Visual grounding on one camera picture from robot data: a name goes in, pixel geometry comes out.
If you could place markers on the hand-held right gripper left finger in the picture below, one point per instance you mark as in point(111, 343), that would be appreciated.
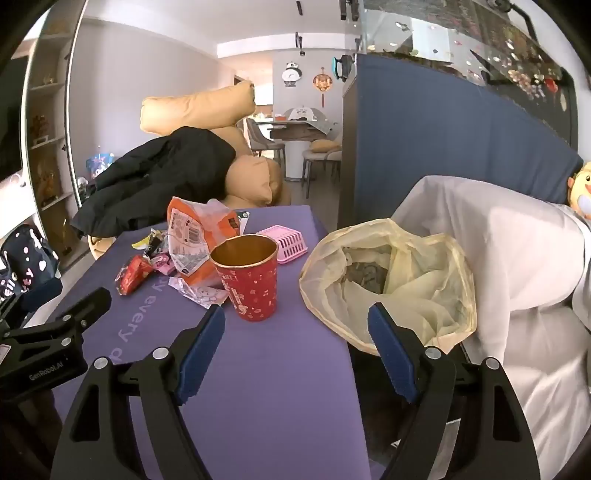
point(203, 353)

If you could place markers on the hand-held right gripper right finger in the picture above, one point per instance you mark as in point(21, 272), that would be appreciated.
point(392, 355)

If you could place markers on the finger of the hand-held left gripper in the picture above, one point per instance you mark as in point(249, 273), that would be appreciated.
point(41, 290)
point(69, 318)

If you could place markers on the cartoon print wrapper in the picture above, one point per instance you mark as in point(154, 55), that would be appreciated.
point(201, 293)

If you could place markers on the red paper cup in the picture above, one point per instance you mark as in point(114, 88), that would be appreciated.
point(249, 290)

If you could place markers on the red wrapper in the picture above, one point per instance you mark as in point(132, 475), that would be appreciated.
point(134, 274)

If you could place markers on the pink wrapper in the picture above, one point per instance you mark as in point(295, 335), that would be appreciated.
point(161, 264)

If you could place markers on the orange snack bag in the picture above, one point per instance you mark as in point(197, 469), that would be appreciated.
point(194, 230)

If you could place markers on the navy spotted bag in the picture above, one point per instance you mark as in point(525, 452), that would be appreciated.
point(25, 251)

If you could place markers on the purple tablecloth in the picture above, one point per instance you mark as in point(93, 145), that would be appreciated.
point(277, 392)

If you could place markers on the pink plastic basket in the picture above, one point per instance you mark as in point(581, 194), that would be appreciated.
point(284, 242)

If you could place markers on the colourful gift bag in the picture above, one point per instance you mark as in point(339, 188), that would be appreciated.
point(99, 165)

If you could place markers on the white shelf unit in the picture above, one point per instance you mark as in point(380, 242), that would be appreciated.
point(46, 138)

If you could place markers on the black jacket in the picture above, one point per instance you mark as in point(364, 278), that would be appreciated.
point(152, 175)

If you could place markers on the dining chair with cushion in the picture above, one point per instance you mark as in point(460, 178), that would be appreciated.
point(318, 159)

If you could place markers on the dining table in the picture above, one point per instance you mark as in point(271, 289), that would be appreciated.
point(295, 157)

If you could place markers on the tan seat cushion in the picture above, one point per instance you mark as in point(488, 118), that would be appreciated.
point(323, 145)

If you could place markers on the blue cloth covered cabinet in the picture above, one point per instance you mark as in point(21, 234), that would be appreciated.
point(438, 138)

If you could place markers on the grey dining chair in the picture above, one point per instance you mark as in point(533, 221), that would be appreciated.
point(258, 134)

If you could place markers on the yellow duck plush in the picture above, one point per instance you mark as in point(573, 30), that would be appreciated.
point(581, 189)

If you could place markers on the mesh food cover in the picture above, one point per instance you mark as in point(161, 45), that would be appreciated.
point(302, 115)

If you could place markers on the teal black device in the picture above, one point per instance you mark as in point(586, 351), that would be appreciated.
point(342, 67)

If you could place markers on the black track light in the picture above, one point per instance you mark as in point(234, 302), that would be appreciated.
point(299, 42)

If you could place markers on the glass tank with stickers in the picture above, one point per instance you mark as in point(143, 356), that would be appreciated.
point(508, 37)

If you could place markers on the red wall ornament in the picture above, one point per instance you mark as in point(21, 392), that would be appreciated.
point(322, 82)

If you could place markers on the panda wall clock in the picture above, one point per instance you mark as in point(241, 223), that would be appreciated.
point(292, 74)

